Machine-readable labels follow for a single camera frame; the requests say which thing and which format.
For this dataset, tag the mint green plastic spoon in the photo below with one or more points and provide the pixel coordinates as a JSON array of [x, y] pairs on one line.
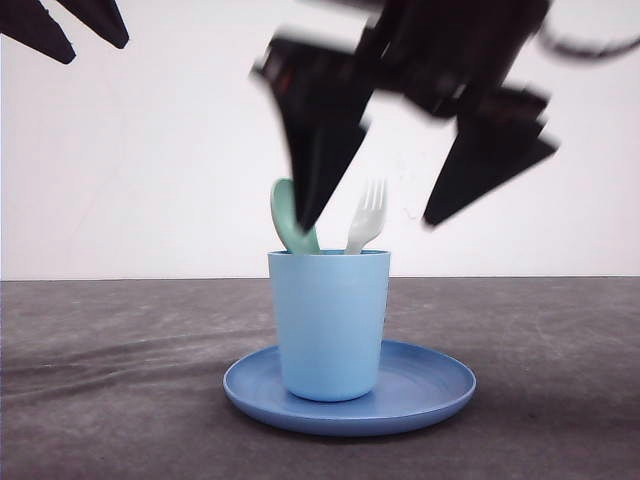
[[283, 213]]

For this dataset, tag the light blue plastic cup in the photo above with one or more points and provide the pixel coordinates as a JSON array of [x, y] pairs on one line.
[[329, 310]]

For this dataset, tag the grey table cloth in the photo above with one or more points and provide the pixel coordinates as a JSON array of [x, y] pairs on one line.
[[123, 380]]

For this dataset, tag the white plastic fork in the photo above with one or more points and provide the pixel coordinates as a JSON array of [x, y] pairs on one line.
[[369, 218]]

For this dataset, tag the blue plastic plate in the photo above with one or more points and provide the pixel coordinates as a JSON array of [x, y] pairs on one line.
[[417, 387]]

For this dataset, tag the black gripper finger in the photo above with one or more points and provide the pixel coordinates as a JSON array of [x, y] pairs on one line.
[[486, 153], [29, 23], [103, 17], [323, 139]]

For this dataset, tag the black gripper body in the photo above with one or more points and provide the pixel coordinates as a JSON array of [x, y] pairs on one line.
[[447, 57]]

